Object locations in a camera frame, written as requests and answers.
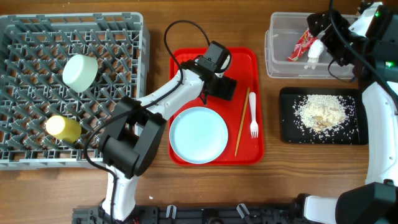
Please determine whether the white napkin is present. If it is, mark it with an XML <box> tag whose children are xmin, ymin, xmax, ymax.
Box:
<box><xmin>304</xmin><ymin>39</ymin><xmax>325</xmax><ymax>70</ymax></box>

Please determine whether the red sauce packet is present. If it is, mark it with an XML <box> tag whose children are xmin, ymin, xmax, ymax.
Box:
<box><xmin>287</xmin><ymin>29</ymin><xmax>317</xmax><ymax>62</ymax></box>

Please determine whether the large light blue plate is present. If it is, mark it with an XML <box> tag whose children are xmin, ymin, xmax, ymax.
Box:
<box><xmin>169</xmin><ymin>107</ymin><xmax>229</xmax><ymax>164</ymax></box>

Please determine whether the pile of rice waste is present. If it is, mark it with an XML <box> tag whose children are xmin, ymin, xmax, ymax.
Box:
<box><xmin>292</xmin><ymin>95</ymin><xmax>358</xmax><ymax>144</ymax></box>

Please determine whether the light green bowl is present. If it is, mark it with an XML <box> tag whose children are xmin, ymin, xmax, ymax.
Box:
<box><xmin>62</xmin><ymin>55</ymin><xmax>98</xmax><ymax>93</ymax></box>

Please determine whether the yellow plastic cup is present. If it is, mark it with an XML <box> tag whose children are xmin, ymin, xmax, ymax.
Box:
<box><xmin>45</xmin><ymin>115</ymin><xmax>81</xmax><ymax>142</ymax></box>

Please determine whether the small light green saucer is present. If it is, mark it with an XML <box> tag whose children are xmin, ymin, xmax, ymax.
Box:
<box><xmin>218</xmin><ymin>53</ymin><xmax>232</xmax><ymax>77</ymax></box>

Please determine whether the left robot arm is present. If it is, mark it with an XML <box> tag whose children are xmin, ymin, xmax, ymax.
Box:
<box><xmin>98</xmin><ymin>41</ymin><xmax>237</xmax><ymax>223</ymax></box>

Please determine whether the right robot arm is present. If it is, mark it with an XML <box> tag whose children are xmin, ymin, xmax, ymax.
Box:
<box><xmin>289</xmin><ymin>1</ymin><xmax>397</xmax><ymax>223</ymax></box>

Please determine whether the grey dishwasher rack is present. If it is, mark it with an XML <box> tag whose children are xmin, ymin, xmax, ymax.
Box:
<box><xmin>1</xmin><ymin>12</ymin><xmax>150</xmax><ymax>170</ymax></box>

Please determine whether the wooden chopstick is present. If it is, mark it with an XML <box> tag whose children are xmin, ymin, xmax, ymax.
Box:
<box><xmin>234</xmin><ymin>87</ymin><xmax>250</xmax><ymax>157</ymax></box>

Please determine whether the white plastic fork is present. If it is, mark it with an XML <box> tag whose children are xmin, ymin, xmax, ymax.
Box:
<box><xmin>249</xmin><ymin>92</ymin><xmax>259</xmax><ymax>138</ymax></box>

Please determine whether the clear plastic bin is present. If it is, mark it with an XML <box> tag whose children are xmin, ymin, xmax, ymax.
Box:
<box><xmin>264</xmin><ymin>12</ymin><xmax>353</xmax><ymax>80</ymax></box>

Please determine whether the black plastic tray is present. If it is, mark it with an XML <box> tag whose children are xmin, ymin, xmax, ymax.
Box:
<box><xmin>279</xmin><ymin>87</ymin><xmax>368</xmax><ymax>145</ymax></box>

